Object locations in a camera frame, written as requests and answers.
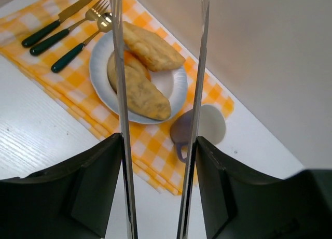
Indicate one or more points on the black handled fork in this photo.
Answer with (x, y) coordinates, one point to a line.
(91, 15)

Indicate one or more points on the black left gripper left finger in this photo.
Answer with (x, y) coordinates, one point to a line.
(71, 199)

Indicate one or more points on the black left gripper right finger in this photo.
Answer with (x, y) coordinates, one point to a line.
(241, 202)

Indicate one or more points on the long golden bread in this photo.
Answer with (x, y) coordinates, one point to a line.
(144, 98)
(153, 51)

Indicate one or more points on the gold spoon black handle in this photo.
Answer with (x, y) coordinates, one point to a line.
(104, 24)

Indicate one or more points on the white blue-rimmed plate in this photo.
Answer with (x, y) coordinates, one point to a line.
(172, 84)

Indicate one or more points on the metal bread tongs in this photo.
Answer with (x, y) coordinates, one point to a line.
(183, 223)

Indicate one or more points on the black handled knife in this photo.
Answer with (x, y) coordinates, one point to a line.
(65, 14)

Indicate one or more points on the purple ceramic mug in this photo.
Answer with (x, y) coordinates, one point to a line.
(212, 126)

